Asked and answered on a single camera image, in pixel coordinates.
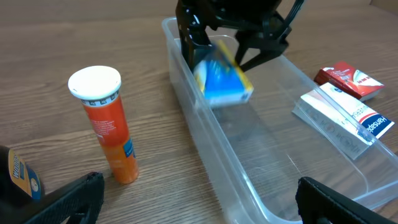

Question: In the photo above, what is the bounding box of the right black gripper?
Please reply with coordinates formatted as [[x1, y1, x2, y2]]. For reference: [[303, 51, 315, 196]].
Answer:
[[175, 0, 304, 72]]

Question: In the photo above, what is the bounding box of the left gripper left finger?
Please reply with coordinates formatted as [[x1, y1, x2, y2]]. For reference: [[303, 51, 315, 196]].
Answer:
[[1, 172, 104, 224]]

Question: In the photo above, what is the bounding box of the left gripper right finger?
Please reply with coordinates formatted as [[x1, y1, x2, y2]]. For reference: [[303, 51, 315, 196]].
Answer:
[[295, 177, 395, 224]]

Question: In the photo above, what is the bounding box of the blue yellow VapoDrops box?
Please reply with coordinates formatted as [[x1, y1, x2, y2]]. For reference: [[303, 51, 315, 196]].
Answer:
[[193, 40, 254, 108]]

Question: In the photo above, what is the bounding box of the black tube white cap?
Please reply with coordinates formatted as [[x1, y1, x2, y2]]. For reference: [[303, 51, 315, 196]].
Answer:
[[1, 146, 45, 210]]

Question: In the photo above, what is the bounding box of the clear plastic container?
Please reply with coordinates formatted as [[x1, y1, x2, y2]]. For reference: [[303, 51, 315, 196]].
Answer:
[[162, 17, 397, 223]]

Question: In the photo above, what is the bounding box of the white blue Hansaplast box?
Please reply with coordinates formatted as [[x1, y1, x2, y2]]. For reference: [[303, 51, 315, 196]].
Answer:
[[292, 83, 394, 160]]

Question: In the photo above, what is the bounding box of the red white small box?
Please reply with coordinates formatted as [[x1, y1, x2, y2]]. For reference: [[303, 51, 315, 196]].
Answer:
[[313, 61, 385, 101]]

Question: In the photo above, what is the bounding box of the orange tube white cap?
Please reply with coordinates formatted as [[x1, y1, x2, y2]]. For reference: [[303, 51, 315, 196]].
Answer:
[[68, 65, 139, 184]]

